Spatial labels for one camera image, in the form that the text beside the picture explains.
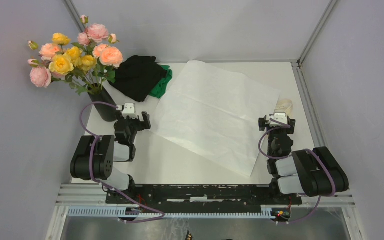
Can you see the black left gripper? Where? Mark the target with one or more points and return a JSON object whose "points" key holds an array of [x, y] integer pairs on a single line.
{"points": [[146, 119]]}

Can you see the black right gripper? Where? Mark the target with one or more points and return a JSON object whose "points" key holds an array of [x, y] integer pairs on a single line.
{"points": [[291, 122]]}

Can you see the cream printed ribbon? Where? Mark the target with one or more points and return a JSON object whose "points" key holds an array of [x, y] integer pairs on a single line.
{"points": [[284, 106]]}

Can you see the white paper bouquet wrap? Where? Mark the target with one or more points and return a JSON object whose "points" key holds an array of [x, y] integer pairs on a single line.
{"points": [[215, 113]]}

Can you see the peach rose stem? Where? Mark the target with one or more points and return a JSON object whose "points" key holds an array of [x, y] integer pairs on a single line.
{"points": [[108, 58], [47, 51]]}

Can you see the yellow rose stem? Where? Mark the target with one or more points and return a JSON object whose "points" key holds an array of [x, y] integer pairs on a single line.
{"points": [[73, 65]]}

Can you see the pink rose stem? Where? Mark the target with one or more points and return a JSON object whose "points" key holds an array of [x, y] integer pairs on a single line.
{"points": [[93, 33]]}

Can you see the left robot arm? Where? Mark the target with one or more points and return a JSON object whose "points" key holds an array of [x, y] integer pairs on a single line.
{"points": [[109, 149]]}

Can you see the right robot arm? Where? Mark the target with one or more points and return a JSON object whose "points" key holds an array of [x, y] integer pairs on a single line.
{"points": [[310, 172]]}

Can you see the pink roses in vase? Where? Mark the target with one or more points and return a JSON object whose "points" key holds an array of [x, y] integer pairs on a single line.
{"points": [[41, 76]]}

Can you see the green cloth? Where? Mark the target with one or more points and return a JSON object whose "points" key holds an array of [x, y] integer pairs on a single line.
{"points": [[160, 89]]}

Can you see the black cloth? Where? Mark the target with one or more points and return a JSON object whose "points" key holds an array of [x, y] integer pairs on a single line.
{"points": [[138, 76]]}

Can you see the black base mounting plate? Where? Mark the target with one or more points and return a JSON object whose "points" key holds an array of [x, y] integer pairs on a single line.
{"points": [[209, 199]]}

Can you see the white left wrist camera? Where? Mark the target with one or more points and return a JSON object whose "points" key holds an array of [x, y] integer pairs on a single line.
{"points": [[127, 111]]}

